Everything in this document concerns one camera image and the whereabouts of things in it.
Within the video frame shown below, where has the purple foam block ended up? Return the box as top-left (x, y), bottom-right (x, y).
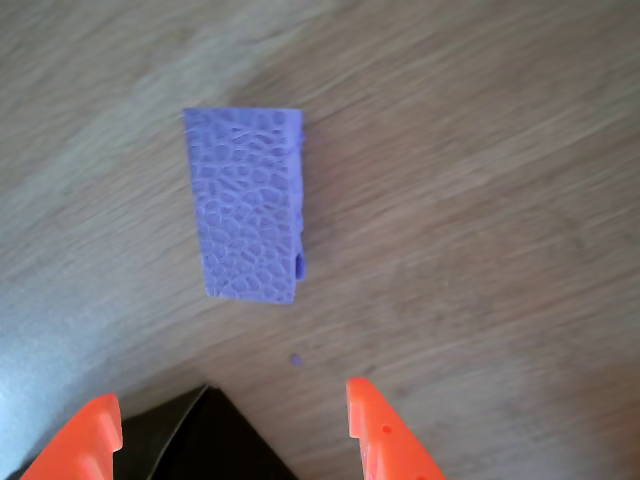
top-left (181, 106), bottom-right (309, 307)

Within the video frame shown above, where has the black cardboard box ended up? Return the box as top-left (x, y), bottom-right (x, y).
top-left (110, 383), bottom-right (301, 480)

